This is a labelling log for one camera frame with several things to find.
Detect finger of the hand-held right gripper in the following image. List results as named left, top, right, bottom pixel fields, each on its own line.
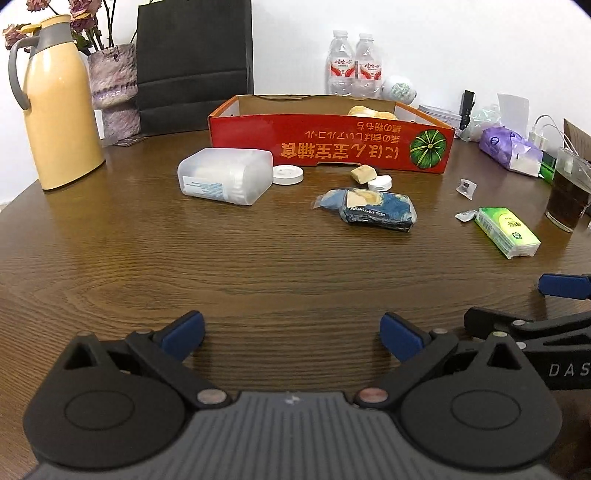
left=538, top=273, right=591, bottom=301
left=464, top=307, right=591, bottom=344

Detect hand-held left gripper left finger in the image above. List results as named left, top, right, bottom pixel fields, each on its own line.
left=62, top=310, right=232, bottom=409

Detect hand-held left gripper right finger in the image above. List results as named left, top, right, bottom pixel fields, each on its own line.
left=355, top=312, right=529, bottom=409

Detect green tissue packet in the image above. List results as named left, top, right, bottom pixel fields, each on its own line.
left=475, top=207, right=541, bottom=260

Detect blue snack packet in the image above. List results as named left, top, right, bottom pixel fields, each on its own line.
left=313, top=187, right=417, bottom=233

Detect translucent plastic container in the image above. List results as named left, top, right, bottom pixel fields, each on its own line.
left=177, top=148, right=274, bottom=206

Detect white round lid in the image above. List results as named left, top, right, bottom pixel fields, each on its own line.
left=272, top=164, right=304, bottom=186

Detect red cardboard box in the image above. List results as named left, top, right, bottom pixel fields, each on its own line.
left=208, top=95, right=455, bottom=175

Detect glass of dark tea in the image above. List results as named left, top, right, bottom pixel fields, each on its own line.
left=545, top=147, right=591, bottom=233

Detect small green box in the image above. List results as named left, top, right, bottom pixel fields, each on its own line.
left=538, top=150, right=559, bottom=183

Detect brown cardboard piece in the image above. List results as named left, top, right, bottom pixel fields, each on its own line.
left=563, top=117, right=591, bottom=160

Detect purple tissue pack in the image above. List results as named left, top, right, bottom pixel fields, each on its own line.
left=479, top=126, right=544, bottom=177

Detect white upright card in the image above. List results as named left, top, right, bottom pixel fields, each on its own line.
left=497, top=93, right=530, bottom=134

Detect crumpled clear plastic bag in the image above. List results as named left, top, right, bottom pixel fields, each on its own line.
left=462, top=105, right=502, bottom=141

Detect black flashlight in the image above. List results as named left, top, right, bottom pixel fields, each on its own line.
left=460, top=91, right=476, bottom=132

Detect silver metal tin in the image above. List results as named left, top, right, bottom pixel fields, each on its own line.
left=418, top=104, right=462, bottom=131

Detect yellow item inside box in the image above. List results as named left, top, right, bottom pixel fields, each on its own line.
left=348, top=105, right=396, bottom=119

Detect yellow thermos jug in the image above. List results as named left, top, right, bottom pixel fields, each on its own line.
left=8, top=14, right=106, bottom=191

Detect white round speaker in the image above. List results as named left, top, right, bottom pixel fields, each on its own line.
left=382, top=75, right=419, bottom=101

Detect purple textured vase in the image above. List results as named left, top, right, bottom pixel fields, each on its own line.
left=88, top=44, right=141, bottom=139

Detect black paper bag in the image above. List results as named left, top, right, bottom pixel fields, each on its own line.
left=136, top=0, right=254, bottom=136

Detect clear water bottle red label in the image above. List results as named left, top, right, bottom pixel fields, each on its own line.
left=355, top=33, right=385, bottom=99
left=327, top=30, right=357, bottom=97

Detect dried pink flowers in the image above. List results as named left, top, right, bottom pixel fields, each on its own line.
left=2, top=0, right=116, bottom=55

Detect white charger with cables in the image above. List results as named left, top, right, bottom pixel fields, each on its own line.
left=529, top=114, right=578, bottom=153

